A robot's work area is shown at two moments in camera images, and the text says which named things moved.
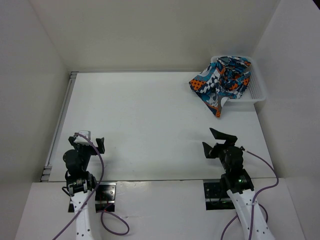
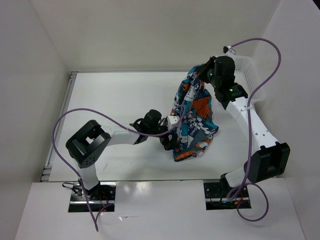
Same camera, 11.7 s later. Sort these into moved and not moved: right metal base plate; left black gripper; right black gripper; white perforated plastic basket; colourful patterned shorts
Moved: left black gripper; colourful patterned shorts; right black gripper
Not moved: right metal base plate; white perforated plastic basket
